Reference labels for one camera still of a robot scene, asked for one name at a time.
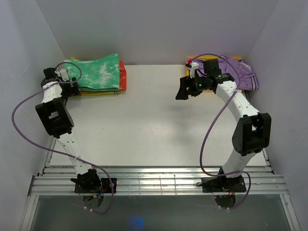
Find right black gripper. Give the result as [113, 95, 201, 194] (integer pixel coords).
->
[175, 73, 209, 100]

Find green tie-dye trousers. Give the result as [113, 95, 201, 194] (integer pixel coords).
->
[64, 53, 120, 91]

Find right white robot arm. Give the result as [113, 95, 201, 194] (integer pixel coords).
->
[176, 59, 271, 193]

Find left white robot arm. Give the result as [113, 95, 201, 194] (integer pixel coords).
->
[35, 67, 102, 193]

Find yellow folded trousers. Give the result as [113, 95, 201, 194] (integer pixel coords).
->
[66, 53, 127, 95]

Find red tie-dye folded trousers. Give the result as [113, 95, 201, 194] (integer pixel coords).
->
[79, 60, 127, 95]

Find purple trousers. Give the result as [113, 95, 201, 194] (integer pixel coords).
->
[193, 55, 258, 91]

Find yellow plastic tray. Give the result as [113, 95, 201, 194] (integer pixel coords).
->
[187, 57, 242, 97]

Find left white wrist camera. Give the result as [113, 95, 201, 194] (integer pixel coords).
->
[55, 68, 69, 82]

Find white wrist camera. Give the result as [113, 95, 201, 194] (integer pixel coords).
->
[55, 68, 69, 82]
[185, 60, 199, 78]

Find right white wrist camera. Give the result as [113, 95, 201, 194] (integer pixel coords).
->
[185, 60, 199, 78]

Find aluminium rail frame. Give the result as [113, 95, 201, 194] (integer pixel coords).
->
[29, 166, 289, 196]

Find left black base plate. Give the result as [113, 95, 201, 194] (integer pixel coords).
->
[74, 178, 111, 194]

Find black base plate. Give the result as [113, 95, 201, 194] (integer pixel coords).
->
[74, 178, 111, 194]
[197, 176, 246, 193]

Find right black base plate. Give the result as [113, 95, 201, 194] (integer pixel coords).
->
[197, 176, 246, 193]

